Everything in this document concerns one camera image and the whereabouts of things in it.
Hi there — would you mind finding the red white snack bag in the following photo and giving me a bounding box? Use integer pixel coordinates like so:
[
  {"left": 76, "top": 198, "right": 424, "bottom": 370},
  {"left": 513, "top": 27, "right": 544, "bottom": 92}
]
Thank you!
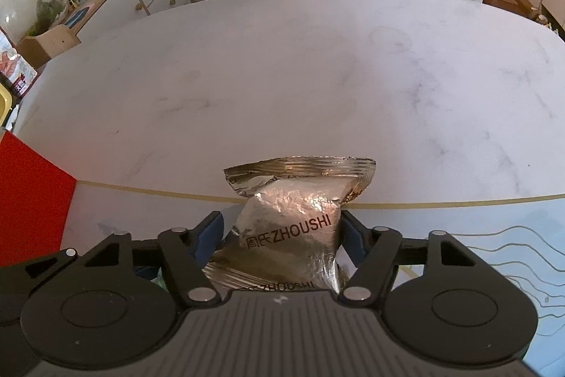
[{"left": 0, "top": 30, "right": 38, "bottom": 99}]

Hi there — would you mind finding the silver foil snack packet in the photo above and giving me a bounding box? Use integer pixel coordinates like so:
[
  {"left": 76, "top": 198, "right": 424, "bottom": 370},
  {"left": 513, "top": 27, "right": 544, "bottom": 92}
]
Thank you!
[{"left": 204, "top": 156, "right": 376, "bottom": 293}]

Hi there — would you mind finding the blue patterned table mat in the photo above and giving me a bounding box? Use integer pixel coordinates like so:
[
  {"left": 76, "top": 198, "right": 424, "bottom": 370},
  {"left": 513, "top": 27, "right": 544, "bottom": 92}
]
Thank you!
[{"left": 346, "top": 194, "right": 564, "bottom": 367}]

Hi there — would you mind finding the white red cardboard box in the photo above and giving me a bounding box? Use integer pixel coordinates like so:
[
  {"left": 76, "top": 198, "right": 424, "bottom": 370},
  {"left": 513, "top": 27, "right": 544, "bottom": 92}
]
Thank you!
[{"left": 0, "top": 130, "right": 77, "bottom": 267}]

